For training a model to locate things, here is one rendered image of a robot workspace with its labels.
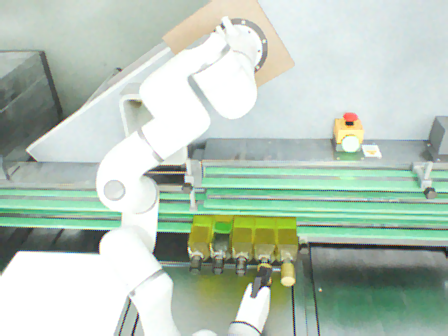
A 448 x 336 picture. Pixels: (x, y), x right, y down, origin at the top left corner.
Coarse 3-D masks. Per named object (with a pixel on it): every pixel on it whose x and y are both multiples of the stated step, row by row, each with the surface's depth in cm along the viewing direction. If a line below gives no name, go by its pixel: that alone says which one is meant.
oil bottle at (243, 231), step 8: (240, 216) 111; (248, 216) 111; (240, 224) 108; (248, 224) 108; (240, 232) 106; (248, 232) 106; (232, 240) 104; (240, 240) 104; (248, 240) 103; (232, 248) 103; (240, 248) 102; (248, 248) 102; (232, 256) 104; (248, 256) 102
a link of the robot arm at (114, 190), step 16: (128, 144) 79; (144, 144) 79; (112, 160) 78; (128, 160) 78; (144, 160) 79; (160, 160) 81; (112, 176) 77; (128, 176) 77; (144, 176) 87; (112, 192) 76; (128, 192) 77; (144, 192) 81; (112, 208) 78; (128, 208) 79; (144, 208) 86
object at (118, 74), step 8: (160, 48) 164; (144, 56) 167; (152, 56) 167; (136, 64) 169; (112, 72) 190; (120, 72) 174; (128, 72) 172; (112, 80) 175; (104, 88) 174; (96, 96) 166
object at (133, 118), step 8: (128, 96) 107; (136, 96) 107; (120, 104) 109; (128, 104) 112; (144, 104) 116; (120, 112) 110; (128, 112) 113; (136, 112) 118; (144, 112) 118; (128, 120) 113; (136, 120) 119; (144, 120) 119; (128, 128) 113; (136, 128) 119; (184, 152) 116; (168, 160) 119; (176, 160) 118; (184, 160) 117
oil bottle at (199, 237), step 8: (200, 216) 112; (208, 216) 112; (192, 224) 110; (200, 224) 110; (208, 224) 110; (192, 232) 107; (200, 232) 107; (208, 232) 107; (192, 240) 105; (200, 240) 105; (208, 240) 105; (192, 248) 103; (200, 248) 103; (208, 248) 105; (208, 256) 106
